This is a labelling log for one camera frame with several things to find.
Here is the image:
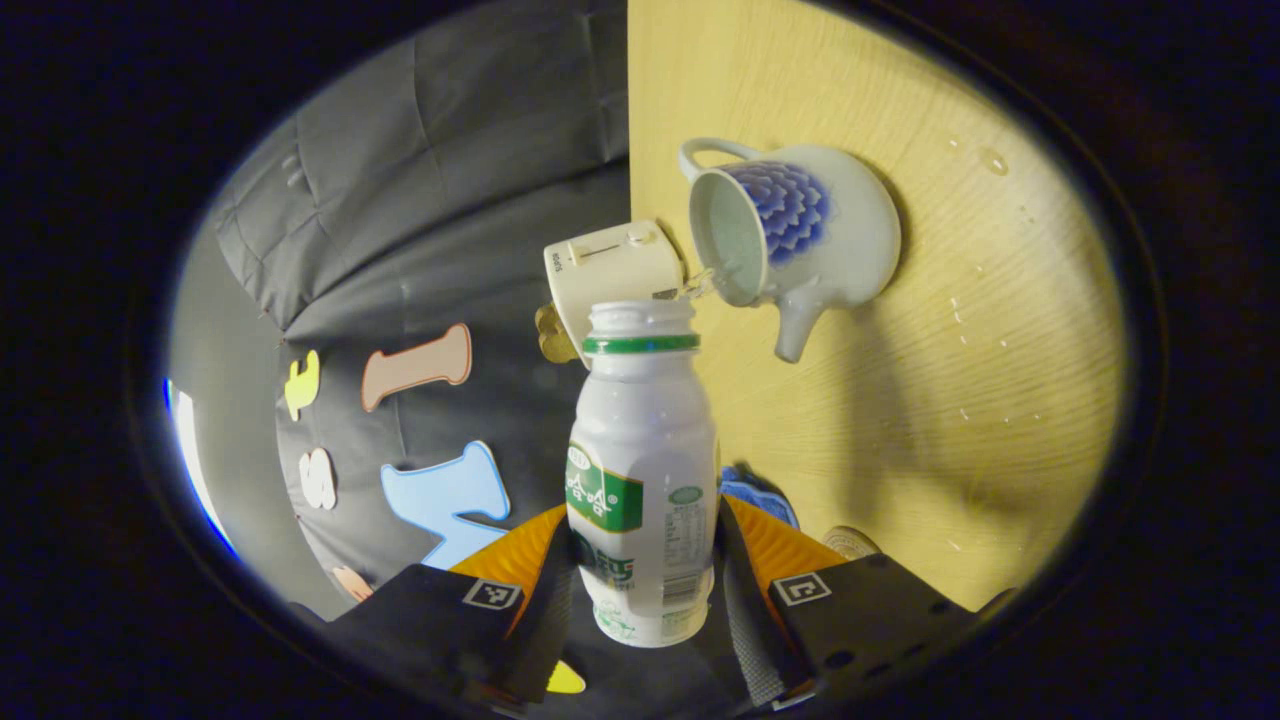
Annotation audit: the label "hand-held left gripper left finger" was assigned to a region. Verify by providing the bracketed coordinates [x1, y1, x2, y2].
[320, 500, 579, 709]

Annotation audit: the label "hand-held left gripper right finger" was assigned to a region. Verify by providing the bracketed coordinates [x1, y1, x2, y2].
[714, 494, 987, 712]

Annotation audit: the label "round coaster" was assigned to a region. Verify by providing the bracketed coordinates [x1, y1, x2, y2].
[821, 525, 884, 562]

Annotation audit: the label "white water bottle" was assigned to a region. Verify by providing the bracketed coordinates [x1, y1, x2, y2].
[564, 298, 722, 650]

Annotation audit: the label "white blue teacup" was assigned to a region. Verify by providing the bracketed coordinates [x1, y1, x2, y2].
[677, 136, 904, 365]

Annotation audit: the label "blue towel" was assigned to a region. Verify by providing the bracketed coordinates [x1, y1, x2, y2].
[719, 462, 802, 532]

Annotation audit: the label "brown toast slices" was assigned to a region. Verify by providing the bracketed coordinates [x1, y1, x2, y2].
[533, 302, 581, 366]

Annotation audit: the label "white toaster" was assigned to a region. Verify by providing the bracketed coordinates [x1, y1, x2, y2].
[542, 219, 688, 370]

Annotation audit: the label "ceiling light panel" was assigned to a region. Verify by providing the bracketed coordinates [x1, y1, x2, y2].
[163, 377, 239, 559]

